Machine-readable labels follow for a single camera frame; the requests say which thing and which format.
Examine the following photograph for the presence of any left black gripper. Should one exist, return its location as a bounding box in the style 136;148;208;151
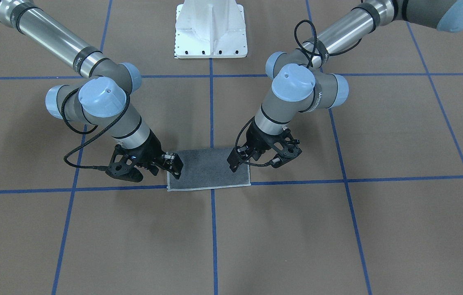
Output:
226;121;302;172

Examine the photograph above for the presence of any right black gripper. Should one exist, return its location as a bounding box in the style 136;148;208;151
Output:
131;131;184;179

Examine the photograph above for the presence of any pink and grey towel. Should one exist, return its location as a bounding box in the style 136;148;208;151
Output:
167;146;251;192

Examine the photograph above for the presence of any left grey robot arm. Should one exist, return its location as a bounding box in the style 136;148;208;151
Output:
227;0;463;172

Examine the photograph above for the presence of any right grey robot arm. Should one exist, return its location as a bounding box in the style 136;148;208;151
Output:
0;0;184;182

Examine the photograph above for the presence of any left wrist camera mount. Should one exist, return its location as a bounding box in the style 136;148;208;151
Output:
277;128;302;159

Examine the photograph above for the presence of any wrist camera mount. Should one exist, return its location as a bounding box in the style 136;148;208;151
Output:
277;128;302;159
105;144;144;182

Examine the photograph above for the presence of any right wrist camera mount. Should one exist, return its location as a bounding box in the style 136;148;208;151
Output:
105;144;144;182

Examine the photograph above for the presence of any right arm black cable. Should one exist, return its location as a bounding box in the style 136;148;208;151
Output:
60;86;131;170

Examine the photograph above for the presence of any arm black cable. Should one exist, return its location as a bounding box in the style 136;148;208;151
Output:
233;19;363;168
60;86;131;170

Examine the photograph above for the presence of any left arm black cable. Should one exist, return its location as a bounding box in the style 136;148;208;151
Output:
233;19;363;168

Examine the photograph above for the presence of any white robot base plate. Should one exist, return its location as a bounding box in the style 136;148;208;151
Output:
174;0;248;59

